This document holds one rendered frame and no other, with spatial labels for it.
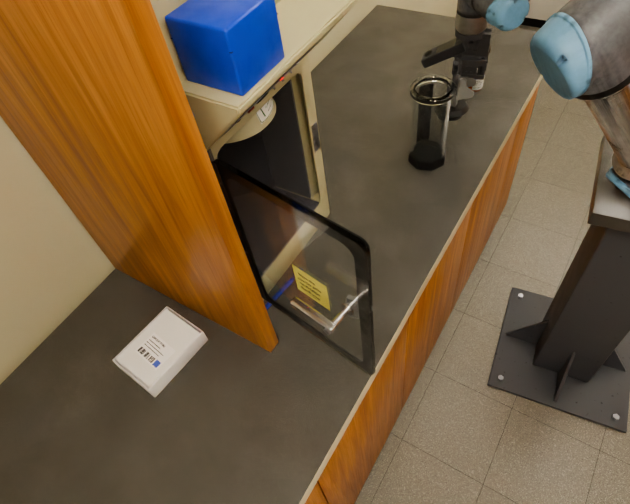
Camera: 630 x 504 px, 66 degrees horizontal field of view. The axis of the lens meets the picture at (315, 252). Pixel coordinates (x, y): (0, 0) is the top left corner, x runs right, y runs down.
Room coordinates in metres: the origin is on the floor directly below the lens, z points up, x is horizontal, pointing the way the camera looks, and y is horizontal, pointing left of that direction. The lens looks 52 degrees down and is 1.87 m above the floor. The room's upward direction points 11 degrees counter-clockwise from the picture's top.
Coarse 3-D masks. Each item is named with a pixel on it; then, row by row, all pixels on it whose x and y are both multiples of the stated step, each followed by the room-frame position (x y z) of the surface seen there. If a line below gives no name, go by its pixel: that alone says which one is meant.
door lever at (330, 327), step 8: (296, 304) 0.42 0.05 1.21; (304, 304) 0.42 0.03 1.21; (344, 304) 0.40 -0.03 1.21; (304, 312) 0.41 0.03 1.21; (312, 312) 0.40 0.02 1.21; (344, 312) 0.39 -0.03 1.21; (352, 312) 0.39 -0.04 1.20; (312, 320) 0.39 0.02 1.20; (320, 320) 0.39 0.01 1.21; (328, 320) 0.38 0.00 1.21; (336, 320) 0.38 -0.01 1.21; (328, 328) 0.37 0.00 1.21; (336, 328) 0.37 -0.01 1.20
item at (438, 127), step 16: (416, 80) 1.02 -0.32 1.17; (432, 80) 1.02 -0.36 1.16; (448, 80) 1.00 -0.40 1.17; (416, 96) 0.96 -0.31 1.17; (432, 96) 1.02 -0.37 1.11; (448, 96) 0.94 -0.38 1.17; (416, 112) 0.97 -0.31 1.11; (432, 112) 0.94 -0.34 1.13; (448, 112) 0.95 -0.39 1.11; (416, 128) 0.97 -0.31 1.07; (432, 128) 0.94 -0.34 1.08; (416, 144) 0.96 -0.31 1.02; (432, 144) 0.94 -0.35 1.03; (432, 160) 0.94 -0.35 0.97
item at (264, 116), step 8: (272, 104) 0.80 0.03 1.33; (264, 112) 0.76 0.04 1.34; (272, 112) 0.78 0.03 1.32; (256, 120) 0.75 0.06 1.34; (264, 120) 0.75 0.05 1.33; (240, 128) 0.73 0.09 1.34; (248, 128) 0.73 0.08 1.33; (256, 128) 0.74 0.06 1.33; (232, 136) 0.73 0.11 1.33; (240, 136) 0.73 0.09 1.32; (248, 136) 0.73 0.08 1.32
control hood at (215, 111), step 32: (288, 0) 0.80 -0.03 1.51; (320, 0) 0.78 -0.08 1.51; (352, 0) 0.77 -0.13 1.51; (288, 32) 0.70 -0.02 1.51; (320, 32) 0.69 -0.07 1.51; (288, 64) 0.62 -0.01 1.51; (192, 96) 0.58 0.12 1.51; (224, 96) 0.57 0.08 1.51; (256, 96) 0.56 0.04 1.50; (224, 128) 0.56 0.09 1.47
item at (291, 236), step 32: (256, 192) 0.52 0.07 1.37; (256, 224) 0.54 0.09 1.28; (288, 224) 0.48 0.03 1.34; (320, 224) 0.43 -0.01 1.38; (256, 256) 0.57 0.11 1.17; (288, 256) 0.49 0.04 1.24; (320, 256) 0.43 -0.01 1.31; (352, 256) 0.39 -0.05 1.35; (288, 288) 0.51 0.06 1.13; (352, 288) 0.39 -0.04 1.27; (352, 320) 0.40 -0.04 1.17; (352, 352) 0.40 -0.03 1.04
